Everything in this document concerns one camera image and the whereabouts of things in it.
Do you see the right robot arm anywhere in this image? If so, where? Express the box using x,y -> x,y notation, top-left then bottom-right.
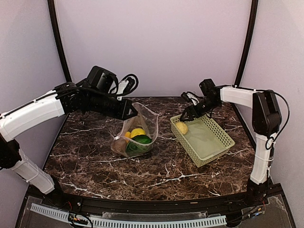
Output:
180,79 -> 286,206

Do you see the yellow lemon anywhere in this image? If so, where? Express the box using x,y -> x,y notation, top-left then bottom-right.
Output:
131,128 -> 146,139

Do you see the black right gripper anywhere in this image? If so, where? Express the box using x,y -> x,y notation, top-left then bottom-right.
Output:
180,97 -> 220,121

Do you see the white slotted cable duct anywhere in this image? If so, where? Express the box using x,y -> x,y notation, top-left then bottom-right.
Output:
30,203 -> 227,228

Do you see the black frame post left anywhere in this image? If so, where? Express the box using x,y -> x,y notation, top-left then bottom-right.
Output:
47,0 -> 72,82

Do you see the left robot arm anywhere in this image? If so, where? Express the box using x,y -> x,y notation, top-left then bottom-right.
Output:
0,79 -> 137,207

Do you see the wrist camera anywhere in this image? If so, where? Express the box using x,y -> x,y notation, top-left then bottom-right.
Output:
77,66 -> 139,101
181,91 -> 202,105

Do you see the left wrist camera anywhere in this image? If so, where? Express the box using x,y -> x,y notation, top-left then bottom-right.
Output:
77,66 -> 139,101

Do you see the black frame post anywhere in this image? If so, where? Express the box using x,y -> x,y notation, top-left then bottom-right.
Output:
47,0 -> 72,82
234,0 -> 258,86

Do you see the black frame post right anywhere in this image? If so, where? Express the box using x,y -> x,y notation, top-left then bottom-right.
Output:
234,0 -> 258,86

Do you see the orange yellow mango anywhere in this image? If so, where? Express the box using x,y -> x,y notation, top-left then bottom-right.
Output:
125,132 -> 131,138

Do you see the green pepper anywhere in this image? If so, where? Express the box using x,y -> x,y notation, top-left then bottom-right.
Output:
132,135 -> 152,144

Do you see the clear zip top bag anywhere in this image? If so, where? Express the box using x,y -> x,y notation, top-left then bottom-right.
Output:
111,102 -> 160,157

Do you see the black front rail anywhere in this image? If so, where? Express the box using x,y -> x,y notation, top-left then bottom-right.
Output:
21,182 -> 285,221

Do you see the beige walnut-like food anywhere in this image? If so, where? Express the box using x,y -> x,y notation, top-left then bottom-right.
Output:
175,122 -> 188,135

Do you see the green perforated plastic basket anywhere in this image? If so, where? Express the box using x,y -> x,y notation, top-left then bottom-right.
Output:
170,115 -> 235,168

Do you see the brown potato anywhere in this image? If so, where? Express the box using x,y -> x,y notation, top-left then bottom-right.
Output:
111,139 -> 127,156

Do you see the green white bok choy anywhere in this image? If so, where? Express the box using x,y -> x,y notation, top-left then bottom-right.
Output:
125,142 -> 150,157

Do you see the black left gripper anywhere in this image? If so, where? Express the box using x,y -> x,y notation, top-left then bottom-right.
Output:
87,91 -> 138,120

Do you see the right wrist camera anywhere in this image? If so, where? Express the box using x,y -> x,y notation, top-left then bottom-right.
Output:
181,91 -> 202,105

